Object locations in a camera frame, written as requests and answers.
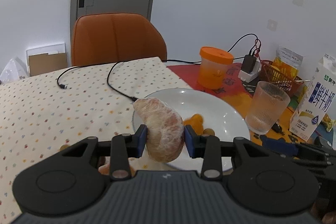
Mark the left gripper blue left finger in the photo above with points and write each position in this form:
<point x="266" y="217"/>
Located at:
<point x="139" y="140"/>

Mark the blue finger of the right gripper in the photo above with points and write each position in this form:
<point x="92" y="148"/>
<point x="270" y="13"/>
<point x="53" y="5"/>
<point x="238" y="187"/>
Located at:
<point x="278" y="146"/>

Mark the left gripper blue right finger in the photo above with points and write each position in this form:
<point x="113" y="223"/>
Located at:
<point x="191" y="141"/>

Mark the small kumquat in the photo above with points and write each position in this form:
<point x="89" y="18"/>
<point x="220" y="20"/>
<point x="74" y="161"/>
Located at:
<point x="195" y="120"/>

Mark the large peeled pomelo segment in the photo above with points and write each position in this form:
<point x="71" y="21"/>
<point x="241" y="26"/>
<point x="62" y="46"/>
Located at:
<point x="165" y="129"/>

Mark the person's right hand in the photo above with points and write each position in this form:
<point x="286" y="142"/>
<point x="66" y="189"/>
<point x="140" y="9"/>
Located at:
<point x="321" y="213"/>

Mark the white ceramic plate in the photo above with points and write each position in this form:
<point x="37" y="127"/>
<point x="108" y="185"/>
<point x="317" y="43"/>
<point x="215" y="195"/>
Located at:
<point x="217" y="115"/>

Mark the white milk carton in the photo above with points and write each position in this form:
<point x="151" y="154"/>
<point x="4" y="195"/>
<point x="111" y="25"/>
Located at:
<point x="316" y="101"/>

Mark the ribbed clear glass cup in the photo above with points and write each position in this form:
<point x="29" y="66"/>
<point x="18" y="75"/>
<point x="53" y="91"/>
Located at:
<point x="267" y="105"/>

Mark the orange red cat placemat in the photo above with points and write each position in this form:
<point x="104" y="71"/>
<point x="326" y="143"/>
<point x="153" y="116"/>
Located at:
<point x="239" y="95"/>

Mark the orange lidded plastic jar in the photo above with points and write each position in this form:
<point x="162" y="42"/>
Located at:
<point x="213" y="67"/>

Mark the white power strip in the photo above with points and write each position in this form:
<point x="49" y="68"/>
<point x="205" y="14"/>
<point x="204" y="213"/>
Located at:
<point x="248" y="77"/>

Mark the yellow snack package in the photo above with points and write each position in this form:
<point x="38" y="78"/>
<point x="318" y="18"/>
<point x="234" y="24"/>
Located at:
<point x="288" y="62"/>

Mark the black charger adapter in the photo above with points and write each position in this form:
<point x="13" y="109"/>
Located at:
<point x="248" y="63"/>

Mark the dotted cream tablecloth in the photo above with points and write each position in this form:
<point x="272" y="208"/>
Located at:
<point x="40" y="114"/>

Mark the orange leather chair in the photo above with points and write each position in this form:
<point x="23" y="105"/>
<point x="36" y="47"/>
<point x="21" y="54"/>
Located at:
<point x="113" y="37"/>

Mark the white framed board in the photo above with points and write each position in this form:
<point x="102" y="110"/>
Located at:
<point x="51" y="49"/>

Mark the brown cardboard sheet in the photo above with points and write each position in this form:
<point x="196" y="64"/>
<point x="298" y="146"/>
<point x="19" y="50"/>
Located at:
<point x="45" y="63"/>

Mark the clear plastic bag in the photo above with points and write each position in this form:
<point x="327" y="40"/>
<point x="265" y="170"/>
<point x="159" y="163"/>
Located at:
<point x="13" y="71"/>

